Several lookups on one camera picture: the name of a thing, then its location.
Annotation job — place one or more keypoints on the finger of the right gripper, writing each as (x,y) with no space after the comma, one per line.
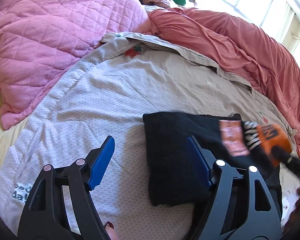
(291,162)

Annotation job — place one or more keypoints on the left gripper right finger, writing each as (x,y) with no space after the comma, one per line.
(202,160)

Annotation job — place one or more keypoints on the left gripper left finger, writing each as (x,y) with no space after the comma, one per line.
(98,160)

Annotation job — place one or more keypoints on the black orange small garment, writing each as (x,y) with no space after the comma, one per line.
(173,179)

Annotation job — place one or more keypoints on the right hand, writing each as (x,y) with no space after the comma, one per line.
(294,216)

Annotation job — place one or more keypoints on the left hand red nails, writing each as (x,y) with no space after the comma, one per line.
(109,227)

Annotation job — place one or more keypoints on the beige strawberry print bedsheet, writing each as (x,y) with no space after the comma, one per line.
(106,93)

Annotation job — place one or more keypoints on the terracotta red duvet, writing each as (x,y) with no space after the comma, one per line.
(238,47)

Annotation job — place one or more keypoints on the pink quilted blanket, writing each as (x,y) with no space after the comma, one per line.
(41,39)

